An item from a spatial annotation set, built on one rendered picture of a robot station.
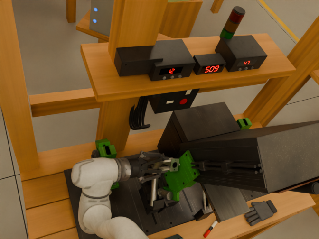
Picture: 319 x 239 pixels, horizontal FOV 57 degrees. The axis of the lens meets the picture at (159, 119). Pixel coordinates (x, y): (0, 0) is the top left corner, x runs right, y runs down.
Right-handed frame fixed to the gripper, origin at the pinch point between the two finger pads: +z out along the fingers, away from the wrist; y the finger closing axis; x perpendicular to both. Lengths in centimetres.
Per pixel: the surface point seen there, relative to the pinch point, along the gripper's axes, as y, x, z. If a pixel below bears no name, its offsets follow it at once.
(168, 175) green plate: -6.9, 4.6, 4.8
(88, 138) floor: -19, 147, 25
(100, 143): 5.6, 20.9, -22.0
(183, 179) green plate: -5.9, -5.7, 4.7
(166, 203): -21.7, 7.3, 7.0
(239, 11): 63, -20, 12
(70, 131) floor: -14, 157, 12
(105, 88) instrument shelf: 30.9, -6.6, -34.4
